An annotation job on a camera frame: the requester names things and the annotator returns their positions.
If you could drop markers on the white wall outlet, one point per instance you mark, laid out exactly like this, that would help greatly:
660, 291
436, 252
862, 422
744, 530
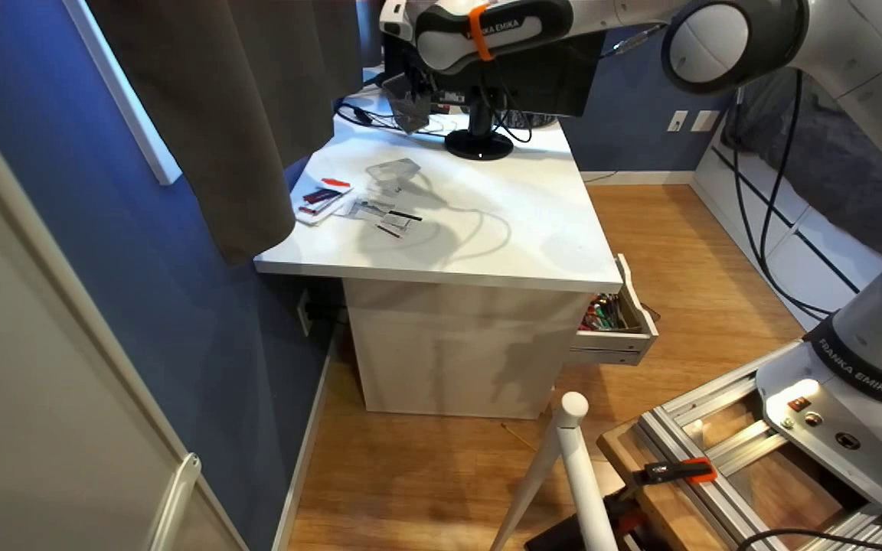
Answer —
677, 121
704, 121

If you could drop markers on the white bed frame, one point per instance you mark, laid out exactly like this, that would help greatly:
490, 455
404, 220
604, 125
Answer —
748, 217

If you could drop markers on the colourful items inside drawer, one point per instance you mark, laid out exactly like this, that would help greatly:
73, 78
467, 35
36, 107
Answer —
604, 314

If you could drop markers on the grey blanket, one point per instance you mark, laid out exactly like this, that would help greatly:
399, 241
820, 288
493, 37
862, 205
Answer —
849, 171

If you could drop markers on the white rounded bar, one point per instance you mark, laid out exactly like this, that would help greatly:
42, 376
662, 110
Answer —
176, 491

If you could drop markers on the white window frame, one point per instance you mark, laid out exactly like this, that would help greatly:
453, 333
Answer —
124, 102

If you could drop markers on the aluminium rail base frame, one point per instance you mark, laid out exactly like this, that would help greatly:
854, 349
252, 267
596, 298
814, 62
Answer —
687, 440

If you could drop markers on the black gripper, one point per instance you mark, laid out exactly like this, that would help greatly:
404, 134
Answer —
410, 80

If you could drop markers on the white door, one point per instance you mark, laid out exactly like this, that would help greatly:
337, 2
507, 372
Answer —
30, 408

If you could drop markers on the brown curtain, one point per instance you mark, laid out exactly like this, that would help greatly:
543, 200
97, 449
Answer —
235, 102

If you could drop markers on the white tripod pole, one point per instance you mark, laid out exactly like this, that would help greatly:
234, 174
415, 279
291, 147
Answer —
577, 460

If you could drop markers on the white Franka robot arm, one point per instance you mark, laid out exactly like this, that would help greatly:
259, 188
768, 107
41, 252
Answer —
869, 357

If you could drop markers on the white paper with black pen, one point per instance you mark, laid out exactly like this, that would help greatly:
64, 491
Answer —
389, 217

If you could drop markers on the white desk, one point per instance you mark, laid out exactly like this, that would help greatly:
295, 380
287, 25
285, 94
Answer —
522, 224

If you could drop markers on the wooden base board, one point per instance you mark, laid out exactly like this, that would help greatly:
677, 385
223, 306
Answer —
655, 508

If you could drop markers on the white low wall plug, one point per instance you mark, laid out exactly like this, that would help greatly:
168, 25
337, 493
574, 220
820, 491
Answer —
305, 317

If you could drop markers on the orange and black clamp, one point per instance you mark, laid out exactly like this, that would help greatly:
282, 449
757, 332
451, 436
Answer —
679, 472

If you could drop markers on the black computer monitor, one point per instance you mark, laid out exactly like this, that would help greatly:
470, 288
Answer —
553, 86

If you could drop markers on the open white desk drawer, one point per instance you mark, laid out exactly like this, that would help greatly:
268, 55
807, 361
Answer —
613, 345

